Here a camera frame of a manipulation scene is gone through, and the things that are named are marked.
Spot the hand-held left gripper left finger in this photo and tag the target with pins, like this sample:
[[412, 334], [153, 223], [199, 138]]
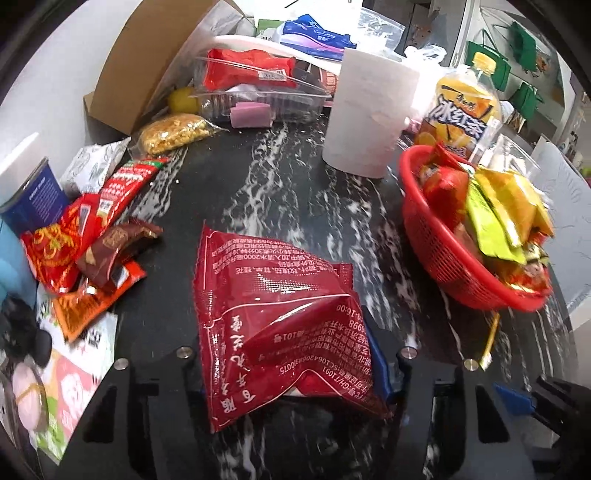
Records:
[[184, 378]]

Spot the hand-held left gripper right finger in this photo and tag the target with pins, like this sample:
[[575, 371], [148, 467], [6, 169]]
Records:
[[381, 369]]

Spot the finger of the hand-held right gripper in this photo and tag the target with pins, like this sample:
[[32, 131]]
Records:
[[512, 399]]

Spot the dark red snack packet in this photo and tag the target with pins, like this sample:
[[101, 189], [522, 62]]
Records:
[[277, 323]]

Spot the red plastic basket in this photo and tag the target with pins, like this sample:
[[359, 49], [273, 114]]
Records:
[[443, 258]]

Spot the brown nut snack packet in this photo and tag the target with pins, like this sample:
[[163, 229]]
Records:
[[526, 272]]

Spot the lime green snack packet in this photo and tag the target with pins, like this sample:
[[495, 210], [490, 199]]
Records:
[[489, 226]]

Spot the red cartoon snack packet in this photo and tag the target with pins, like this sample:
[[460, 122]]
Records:
[[445, 194]]

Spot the yellow plastic stick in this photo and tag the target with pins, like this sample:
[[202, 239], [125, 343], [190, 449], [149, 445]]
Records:
[[490, 339]]

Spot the pink green printed leaflet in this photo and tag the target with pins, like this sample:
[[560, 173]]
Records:
[[74, 392]]

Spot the orange sachet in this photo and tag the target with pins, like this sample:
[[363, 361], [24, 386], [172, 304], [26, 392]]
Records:
[[87, 304]]

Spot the brown chocolate wrapper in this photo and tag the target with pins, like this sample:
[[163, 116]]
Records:
[[115, 244]]

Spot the round pink compact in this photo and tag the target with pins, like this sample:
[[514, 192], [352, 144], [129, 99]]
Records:
[[25, 392]]

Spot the black small device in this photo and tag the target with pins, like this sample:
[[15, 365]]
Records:
[[23, 332]]

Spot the red gold crinkled packet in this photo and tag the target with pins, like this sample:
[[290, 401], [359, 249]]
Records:
[[51, 249]]

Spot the white leaf-pattern chair cushion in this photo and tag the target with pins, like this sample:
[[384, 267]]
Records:
[[563, 207]]

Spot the long red sachet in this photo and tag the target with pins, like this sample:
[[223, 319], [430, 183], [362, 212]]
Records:
[[129, 184]]

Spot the light blue round gadget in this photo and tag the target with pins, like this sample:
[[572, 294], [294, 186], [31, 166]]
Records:
[[11, 263]]

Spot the white patterned sachet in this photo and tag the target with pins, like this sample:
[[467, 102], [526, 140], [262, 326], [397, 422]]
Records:
[[92, 166]]

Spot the blue can white lid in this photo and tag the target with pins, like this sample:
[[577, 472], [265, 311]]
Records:
[[32, 198]]

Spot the clear glass cup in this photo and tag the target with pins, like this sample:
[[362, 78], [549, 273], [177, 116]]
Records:
[[508, 152]]

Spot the yellow noodle snack packet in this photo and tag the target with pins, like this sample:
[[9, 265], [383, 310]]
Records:
[[171, 131]]

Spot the white toilet paper roll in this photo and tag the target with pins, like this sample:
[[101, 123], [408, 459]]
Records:
[[364, 115]]

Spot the orange tea drink bottle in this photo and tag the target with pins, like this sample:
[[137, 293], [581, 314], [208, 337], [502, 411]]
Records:
[[461, 110]]

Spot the pink block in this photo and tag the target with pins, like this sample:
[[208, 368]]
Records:
[[251, 115]]

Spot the yellow round fruit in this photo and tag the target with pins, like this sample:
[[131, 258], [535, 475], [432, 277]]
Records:
[[182, 100]]

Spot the clear plastic container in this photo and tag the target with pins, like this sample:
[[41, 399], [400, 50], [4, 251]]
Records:
[[286, 104]]

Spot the green tote bag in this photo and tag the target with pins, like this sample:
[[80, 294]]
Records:
[[498, 69], [524, 44], [526, 101]]

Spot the bright red packet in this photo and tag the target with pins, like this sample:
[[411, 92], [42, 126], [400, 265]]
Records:
[[244, 69]]

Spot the clear plastic bag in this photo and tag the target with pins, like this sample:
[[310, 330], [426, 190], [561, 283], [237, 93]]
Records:
[[427, 54]]

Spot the brown cardboard box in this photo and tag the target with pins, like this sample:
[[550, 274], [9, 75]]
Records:
[[138, 60]]

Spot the clear plastic tub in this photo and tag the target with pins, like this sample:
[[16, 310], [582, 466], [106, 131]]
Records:
[[381, 32]]

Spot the blue tissue pack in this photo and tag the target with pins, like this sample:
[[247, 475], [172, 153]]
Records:
[[318, 34]]

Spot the green white tissue box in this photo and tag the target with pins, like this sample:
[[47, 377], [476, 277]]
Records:
[[270, 30]]

